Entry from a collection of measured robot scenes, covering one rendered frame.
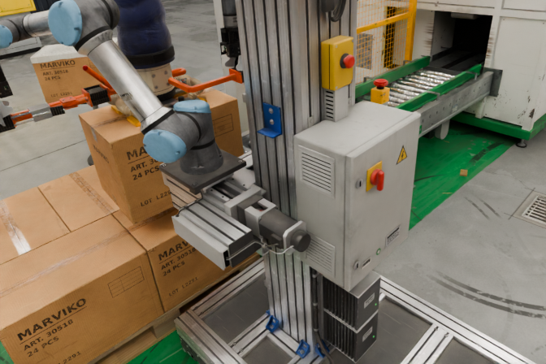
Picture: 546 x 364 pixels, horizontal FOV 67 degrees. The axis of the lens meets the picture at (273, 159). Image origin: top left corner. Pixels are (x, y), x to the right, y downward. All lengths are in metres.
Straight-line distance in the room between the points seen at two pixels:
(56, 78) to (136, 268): 2.10
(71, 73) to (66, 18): 2.38
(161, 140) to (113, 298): 0.96
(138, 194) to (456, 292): 1.68
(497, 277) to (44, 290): 2.22
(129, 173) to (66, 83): 2.00
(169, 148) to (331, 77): 0.50
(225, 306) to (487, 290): 1.37
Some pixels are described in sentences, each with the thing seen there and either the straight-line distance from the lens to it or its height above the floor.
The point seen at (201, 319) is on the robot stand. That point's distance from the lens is 2.04.
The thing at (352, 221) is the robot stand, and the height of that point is 1.03.
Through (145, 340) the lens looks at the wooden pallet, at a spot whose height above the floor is 0.02.
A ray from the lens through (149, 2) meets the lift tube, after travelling 1.78.
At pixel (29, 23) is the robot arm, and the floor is 1.53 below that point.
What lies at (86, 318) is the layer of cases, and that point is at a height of 0.38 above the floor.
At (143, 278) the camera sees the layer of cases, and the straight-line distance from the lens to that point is 2.03.
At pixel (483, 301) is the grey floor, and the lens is 2.49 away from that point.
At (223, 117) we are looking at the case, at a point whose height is 1.01.
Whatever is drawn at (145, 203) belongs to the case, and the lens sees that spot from 1.88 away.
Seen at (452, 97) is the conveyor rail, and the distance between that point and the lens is 3.30.
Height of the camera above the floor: 1.74
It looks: 29 degrees down
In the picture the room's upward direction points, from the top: 5 degrees counter-clockwise
